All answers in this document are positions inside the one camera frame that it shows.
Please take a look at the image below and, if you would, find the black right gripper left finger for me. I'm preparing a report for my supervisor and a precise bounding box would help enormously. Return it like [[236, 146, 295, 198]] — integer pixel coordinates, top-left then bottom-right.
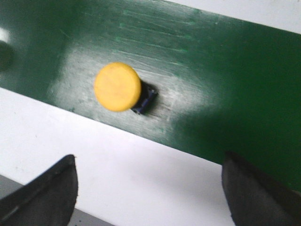
[[0, 154, 78, 226]]

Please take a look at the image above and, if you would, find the green conveyor belt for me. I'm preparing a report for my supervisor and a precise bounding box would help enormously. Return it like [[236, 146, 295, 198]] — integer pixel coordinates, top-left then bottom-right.
[[0, 0, 301, 191]]

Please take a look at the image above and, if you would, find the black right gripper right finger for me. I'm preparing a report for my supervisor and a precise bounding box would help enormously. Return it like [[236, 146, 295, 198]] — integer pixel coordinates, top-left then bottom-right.
[[222, 152, 301, 226]]

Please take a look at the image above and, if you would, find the yellow mushroom button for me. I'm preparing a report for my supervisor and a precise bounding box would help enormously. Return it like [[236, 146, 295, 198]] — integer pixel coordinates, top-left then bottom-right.
[[94, 62, 158, 114]]

